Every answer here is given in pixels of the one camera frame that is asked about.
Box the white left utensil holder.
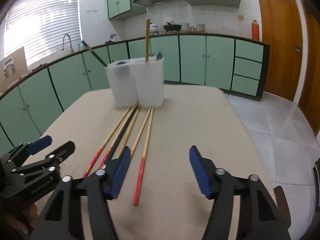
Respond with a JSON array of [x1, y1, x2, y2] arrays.
[[105, 59, 138, 107]]

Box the person's left hand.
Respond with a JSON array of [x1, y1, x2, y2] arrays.
[[4, 203, 39, 236]]

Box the brown wooden door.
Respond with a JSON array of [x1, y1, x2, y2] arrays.
[[259, 0, 303, 101], [298, 2, 319, 135]]

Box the green lower kitchen cabinets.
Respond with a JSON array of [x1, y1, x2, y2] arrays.
[[1, 34, 270, 154]]

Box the orange thermos bottle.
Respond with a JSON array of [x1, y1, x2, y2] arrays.
[[252, 20, 260, 41]]

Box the brown cardboard board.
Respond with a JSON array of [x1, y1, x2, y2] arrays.
[[0, 47, 28, 91]]

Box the bamboo chopstick red band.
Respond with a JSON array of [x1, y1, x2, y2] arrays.
[[132, 107, 154, 206]]

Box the bamboo chopstick orange red end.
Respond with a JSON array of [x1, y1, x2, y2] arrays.
[[131, 107, 152, 156]]

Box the white right utensil holder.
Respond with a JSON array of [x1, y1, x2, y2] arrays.
[[130, 57, 164, 108]]

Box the white cooking pot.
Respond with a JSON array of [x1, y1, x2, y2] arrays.
[[149, 23, 159, 35]]

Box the black chopstick silver end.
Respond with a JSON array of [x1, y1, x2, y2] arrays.
[[81, 40, 109, 68]]

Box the white window blinds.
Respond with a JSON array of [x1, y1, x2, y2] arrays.
[[2, 0, 82, 65]]

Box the plain light bamboo chopstick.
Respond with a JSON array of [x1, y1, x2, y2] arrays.
[[145, 18, 150, 62]]

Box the patterned ceramic jar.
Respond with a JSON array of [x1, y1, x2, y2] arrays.
[[196, 23, 206, 33]]

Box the black wok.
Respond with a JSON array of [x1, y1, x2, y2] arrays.
[[163, 22, 182, 33]]

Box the chrome kitchen faucet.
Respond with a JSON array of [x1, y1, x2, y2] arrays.
[[61, 33, 74, 54]]

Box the white utensil holder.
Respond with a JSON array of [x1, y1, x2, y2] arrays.
[[105, 59, 138, 107], [130, 57, 164, 108]]

